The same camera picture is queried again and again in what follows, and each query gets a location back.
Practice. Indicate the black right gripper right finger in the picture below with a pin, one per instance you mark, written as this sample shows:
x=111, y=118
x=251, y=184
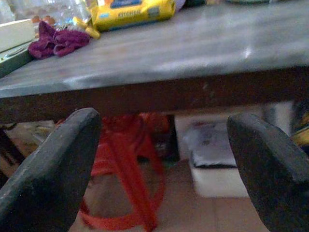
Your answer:
x=270, y=169

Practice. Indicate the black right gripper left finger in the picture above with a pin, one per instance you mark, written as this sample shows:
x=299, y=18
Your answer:
x=48, y=174

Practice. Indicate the red plastic stool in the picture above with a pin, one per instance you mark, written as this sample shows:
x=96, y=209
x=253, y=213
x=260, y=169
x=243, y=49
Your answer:
x=130, y=174

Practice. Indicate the purple crumpled cloth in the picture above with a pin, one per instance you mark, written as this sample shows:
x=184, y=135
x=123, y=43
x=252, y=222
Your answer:
x=56, y=42

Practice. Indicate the white box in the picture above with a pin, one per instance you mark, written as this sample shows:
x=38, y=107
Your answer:
x=15, y=33

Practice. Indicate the dark wooden table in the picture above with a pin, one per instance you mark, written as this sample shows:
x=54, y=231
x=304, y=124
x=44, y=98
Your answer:
x=154, y=72

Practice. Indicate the clear plastic bag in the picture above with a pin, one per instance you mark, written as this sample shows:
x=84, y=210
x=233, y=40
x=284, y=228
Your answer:
x=48, y=10

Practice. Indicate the yellow snack package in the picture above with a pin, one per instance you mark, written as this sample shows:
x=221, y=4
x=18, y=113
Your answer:
x=131, y=14

